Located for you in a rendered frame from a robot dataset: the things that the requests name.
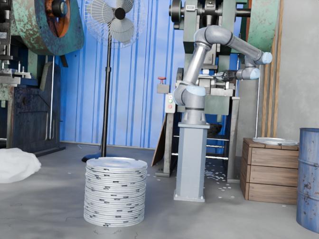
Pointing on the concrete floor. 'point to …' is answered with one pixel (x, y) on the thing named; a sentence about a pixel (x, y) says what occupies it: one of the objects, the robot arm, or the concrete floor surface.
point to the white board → (160, 150)
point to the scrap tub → (308, 179)
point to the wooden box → (269, 172)
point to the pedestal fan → (114, 22)
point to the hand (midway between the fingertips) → (218, 76)
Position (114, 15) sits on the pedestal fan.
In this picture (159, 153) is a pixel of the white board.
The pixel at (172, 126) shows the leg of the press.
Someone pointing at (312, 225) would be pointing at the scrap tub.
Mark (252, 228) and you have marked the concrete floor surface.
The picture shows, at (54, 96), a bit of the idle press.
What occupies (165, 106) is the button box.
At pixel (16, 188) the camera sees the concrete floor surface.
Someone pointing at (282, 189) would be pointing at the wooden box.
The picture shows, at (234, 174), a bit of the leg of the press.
